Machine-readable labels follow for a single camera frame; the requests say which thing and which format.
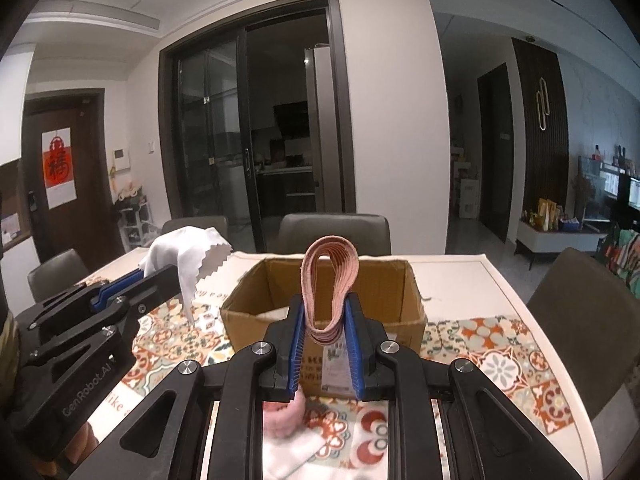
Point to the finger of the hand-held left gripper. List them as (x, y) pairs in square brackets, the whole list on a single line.
[(150, 292), (75, 302)]

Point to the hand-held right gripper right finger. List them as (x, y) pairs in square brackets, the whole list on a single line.
[(353, 350)]

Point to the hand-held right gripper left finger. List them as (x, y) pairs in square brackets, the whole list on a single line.
[(296, 350)]

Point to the white zigzag-edged cloth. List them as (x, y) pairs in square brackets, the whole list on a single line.
[(175, 250)]

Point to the brown cardboard box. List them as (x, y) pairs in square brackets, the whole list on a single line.
[(400, 320)]

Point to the person's left hand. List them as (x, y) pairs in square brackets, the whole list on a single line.
[(80, 442)]

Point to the grey dining chair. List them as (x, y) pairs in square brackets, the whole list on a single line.
[(585, 330), (334, 232), (195, 230), (57, 272)]

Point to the white sock with pink cuff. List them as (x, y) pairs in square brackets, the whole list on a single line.
[(282, 417)]

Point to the white shoe rack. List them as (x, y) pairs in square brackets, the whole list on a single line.
[(132, 222)]

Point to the dark wooden door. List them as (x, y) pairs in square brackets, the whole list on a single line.
[(85, 200)]

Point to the red and white door poster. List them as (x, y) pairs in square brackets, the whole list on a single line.
[(57, 170)]

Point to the white intercom panel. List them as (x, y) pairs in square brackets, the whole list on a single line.
[(122, 157)]

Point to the dark framed sliding glass door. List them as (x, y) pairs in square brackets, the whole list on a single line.
[(210, 135)]

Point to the white hallway boxes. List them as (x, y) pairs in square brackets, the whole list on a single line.
[(466, 190)]

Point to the silver refrigerator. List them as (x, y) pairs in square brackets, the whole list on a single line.
[(320, 125)]

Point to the white low cabinet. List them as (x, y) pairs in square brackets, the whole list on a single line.
[(555, 237)]

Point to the dark hallway door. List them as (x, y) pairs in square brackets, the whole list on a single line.
[(495, 160)]

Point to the clothes draped on chair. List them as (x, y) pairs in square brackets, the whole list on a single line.
[(625, 260)]

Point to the black piano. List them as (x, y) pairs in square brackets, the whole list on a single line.
[(627, 190)]

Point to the dark slatted wall panel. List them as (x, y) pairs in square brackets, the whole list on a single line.
[(542, 125)]

